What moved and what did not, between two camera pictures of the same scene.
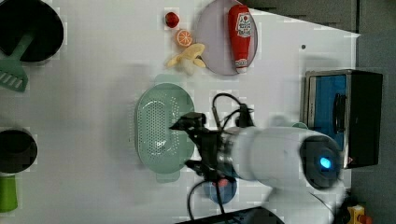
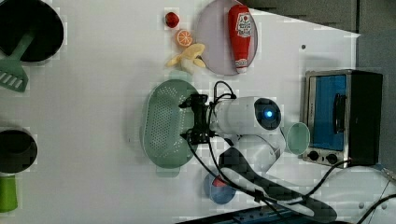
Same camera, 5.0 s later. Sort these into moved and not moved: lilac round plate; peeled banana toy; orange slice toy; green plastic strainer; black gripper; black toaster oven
Moved: black gripper; green plastic strainer
Not moved: peeled banana toy; lilac round plate; black toaster oven; orange slice toy
